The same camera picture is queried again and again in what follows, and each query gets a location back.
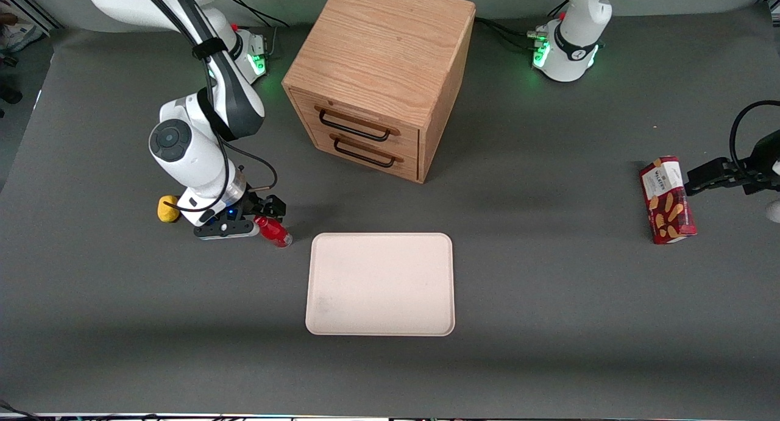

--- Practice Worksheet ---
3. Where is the cream plastic tray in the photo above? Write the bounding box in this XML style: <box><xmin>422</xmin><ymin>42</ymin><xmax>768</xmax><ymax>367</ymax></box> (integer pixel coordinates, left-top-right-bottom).
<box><xmin>305</xmin><ymin>232</ymin><xmax>456</xmax><ymax>337</ymax></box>

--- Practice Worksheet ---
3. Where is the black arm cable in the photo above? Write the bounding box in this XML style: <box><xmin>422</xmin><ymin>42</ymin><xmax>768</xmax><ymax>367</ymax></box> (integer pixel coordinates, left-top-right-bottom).
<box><xmin>131</xmin><ymin>0</ymin><xmax>279</xmax><ymax>213</ymax></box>
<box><xmin>729</xmin><ymin>100</ymin><xmax>780</xmax><ymax>173</ymax></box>

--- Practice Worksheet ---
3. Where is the red shortbread cookie box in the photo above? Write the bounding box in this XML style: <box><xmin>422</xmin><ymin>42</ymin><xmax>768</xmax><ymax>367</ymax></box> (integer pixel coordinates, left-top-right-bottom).
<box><xmin>639</xmin><ymin>155</ymin><xmax>698</xmax><ymax>245</ymax></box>

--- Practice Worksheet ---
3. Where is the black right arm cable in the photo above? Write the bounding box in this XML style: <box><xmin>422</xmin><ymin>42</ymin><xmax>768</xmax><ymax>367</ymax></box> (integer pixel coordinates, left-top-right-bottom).
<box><xmin>131</xmin><ymin>0</ymin><xmax>279</xmax><ymax>213</ymax></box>

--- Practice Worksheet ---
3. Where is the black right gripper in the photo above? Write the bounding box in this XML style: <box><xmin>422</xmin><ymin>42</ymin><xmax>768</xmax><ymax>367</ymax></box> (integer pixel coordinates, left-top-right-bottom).
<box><xmin>227</xmin><ymin>191</ymin><xmax>287</xmax><ymax>225</ymax></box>

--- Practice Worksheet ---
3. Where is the wooden drawer front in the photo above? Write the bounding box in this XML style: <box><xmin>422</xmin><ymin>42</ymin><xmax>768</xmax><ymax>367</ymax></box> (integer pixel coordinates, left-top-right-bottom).
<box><xmin>290</xmin><ymin>90</ymin><xmax>421</xmax><ymax>157</ymax></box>
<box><xmin>303</xmin><ymin>124</ymin><xmax>421</xmax><ymax>182</ymax></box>

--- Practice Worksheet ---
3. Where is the black metal drawer handle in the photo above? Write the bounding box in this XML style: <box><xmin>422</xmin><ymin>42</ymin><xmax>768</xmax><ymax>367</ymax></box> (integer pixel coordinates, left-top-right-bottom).
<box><xmin>330</xmin><ymin>135</ymin><xmax>404</xmax><ymax>168</ymax></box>
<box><xmin>314</xmin><ymin>106</ymin><xmax>401</xmax><ymax>143</ymax></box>

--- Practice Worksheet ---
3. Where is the thin black table edge cable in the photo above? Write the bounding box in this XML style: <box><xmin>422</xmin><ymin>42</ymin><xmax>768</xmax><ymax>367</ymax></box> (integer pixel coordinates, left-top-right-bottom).
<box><xmin>0</xmin><ymin>400</ymin><xmax>38</xmax><ymax>421</ymax></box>

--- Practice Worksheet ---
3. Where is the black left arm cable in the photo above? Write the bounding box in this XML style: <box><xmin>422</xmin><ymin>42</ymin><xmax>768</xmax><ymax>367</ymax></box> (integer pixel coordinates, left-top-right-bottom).
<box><xmin>729</xmin><ymin>100</ymin><xmax>780</xmax><ymax>173</ymax></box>

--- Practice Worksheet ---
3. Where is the yellow lemon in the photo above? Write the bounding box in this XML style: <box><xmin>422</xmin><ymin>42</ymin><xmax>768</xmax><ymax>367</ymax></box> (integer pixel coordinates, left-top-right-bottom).
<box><xmin>157</xmin><ymin>195</ymin><xmax>181</xmax><ymax>224</ymax></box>

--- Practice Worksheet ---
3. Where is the wooden drawer cabinet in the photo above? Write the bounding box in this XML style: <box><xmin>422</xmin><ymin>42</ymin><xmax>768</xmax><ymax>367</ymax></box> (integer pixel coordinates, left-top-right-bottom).
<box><xmin>282</xmin><ymin>0</ymin><xmax>477</xmax><ymax>184</ymax></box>

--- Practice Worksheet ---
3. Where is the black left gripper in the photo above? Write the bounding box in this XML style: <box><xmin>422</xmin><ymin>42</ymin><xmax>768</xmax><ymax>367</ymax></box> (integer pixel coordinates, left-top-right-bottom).
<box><xmin>685</xmin><ymin>130</ymin><xmax>780</xmax><ymax>196</ymax></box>

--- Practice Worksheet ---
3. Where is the red coke bottle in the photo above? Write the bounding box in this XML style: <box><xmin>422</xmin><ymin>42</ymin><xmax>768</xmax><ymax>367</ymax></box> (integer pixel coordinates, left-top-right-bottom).
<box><xmin>255</xmin><ymin>216</ymin><xmax>294</xmax><ymax>249</ymax></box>

